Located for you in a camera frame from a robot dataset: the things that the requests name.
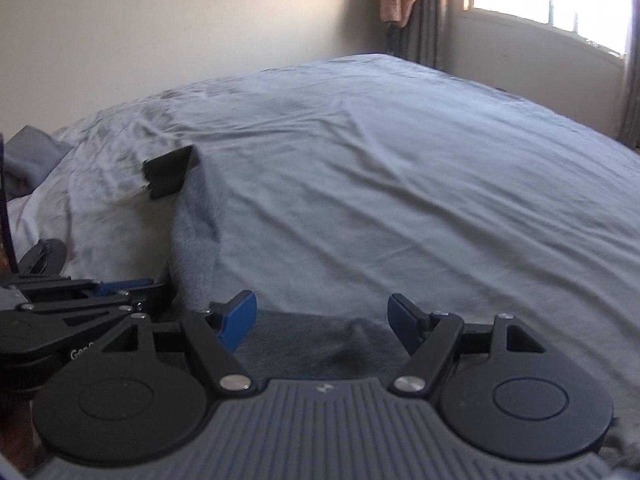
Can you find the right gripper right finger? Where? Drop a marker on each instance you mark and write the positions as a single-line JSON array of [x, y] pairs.
[[431, 340]]

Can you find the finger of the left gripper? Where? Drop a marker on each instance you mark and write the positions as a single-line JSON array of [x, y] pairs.
[[105, 289]]

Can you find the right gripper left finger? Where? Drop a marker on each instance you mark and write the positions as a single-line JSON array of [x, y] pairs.
[[212, 338]]

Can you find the dark grey sweater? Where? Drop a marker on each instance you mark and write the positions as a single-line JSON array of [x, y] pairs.
[[280, 344]]

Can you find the folded grey blanket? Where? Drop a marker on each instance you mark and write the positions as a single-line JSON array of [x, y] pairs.
[[28, 159]]

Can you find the light grey bed sheet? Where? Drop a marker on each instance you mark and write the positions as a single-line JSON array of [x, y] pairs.
[[351, 179]]

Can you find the grey curtain right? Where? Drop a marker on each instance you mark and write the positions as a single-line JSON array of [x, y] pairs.
[[628, 119]]

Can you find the grey curtain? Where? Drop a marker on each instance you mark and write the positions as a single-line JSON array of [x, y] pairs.
[[628, 119], [427, 38]]

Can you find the grey curtain left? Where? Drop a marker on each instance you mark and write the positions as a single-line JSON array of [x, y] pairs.
[[427, 38]]

